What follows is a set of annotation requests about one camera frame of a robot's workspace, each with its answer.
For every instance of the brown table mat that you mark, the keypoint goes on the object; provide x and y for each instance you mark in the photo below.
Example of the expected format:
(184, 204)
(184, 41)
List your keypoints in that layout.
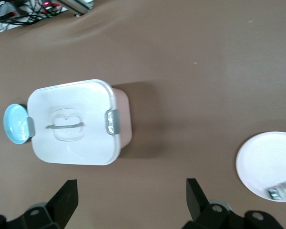
(181, 71)

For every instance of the small circuit board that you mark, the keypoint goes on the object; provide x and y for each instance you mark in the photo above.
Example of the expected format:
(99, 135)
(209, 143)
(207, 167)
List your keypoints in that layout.
(47, 3)

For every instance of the pink round plate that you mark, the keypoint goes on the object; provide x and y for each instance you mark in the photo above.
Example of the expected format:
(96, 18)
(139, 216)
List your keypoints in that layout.
(264, 157)

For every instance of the aluminium camera post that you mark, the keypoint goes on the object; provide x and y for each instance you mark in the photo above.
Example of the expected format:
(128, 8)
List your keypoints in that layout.
(78, 6)

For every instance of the green push button switch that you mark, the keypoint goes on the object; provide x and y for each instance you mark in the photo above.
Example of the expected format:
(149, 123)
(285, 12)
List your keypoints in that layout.
(280, 190)

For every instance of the grey box latch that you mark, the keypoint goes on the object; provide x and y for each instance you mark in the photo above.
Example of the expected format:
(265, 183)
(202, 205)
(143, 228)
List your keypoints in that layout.
(113, 121)
(31, 127)

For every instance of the white lidded storage box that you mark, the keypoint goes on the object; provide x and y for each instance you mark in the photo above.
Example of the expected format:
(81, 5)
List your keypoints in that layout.
(62, 100)

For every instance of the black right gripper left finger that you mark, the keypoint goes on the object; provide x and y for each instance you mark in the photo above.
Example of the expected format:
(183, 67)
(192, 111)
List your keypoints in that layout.
(64, 205)

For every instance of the blue round plate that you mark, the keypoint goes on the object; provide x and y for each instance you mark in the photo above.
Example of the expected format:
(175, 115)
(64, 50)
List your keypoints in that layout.
(13, 124)

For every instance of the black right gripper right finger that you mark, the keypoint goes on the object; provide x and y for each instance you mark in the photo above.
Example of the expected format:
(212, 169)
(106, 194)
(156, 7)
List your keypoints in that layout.
(197, 210)

